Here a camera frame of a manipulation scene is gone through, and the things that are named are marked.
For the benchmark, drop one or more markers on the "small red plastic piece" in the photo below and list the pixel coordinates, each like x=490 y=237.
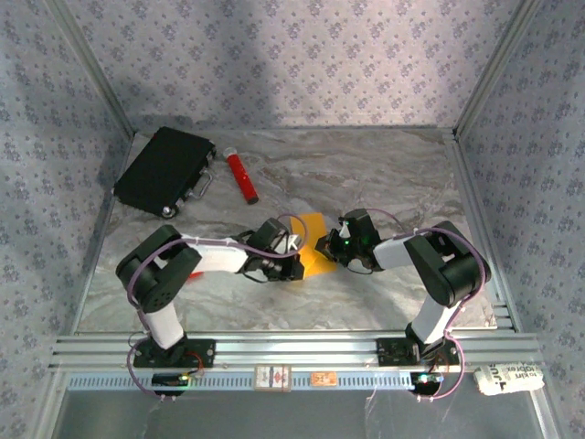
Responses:
x=196 y=274

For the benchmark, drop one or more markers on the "black controller board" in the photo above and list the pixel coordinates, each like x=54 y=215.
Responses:
x=166 y=379
x=425 y=382

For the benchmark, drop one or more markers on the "grey metal panel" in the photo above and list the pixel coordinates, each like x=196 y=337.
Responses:
x=297 y=416

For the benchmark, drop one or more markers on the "right black controller board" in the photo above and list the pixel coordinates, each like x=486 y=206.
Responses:
x=425 y=382

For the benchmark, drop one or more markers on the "crumpled white printed paper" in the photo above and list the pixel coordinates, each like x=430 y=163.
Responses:
x=512 y=379

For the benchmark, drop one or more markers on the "red cylindrical tube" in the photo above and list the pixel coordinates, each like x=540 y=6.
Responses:
x=241 y=176

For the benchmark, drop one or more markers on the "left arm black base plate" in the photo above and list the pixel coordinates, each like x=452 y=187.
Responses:
x=201 y=352

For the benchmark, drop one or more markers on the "aluminium side rail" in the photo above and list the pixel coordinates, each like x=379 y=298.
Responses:
x=93 y=256
x=470 y=183

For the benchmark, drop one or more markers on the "small orange sticker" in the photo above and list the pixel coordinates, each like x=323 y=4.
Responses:
x=323 y=378

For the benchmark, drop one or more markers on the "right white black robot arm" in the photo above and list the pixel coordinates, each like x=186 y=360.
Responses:
x=393 y=253

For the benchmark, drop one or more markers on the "left black controller board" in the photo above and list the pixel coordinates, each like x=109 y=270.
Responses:
x=166 y=379

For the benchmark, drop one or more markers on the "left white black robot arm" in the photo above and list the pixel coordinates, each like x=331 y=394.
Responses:
x=215 y=258

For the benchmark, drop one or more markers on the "long aluminium mounting rail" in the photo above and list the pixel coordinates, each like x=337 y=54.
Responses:
x=297 y=350

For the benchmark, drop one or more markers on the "orange paper sheet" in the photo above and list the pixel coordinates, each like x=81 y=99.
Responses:
x=313 y=224

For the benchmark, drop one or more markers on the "white printed label card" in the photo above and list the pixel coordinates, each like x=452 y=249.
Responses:
x=273 y=377

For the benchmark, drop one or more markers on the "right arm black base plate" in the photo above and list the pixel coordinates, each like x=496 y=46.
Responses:
x=393 y=352

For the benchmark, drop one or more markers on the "aluminium frame post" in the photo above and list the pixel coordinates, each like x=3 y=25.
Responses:
x=494 y=68
x=93 y=68

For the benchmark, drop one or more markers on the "black carrying case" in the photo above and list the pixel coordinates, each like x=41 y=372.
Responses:
x=160 y=169

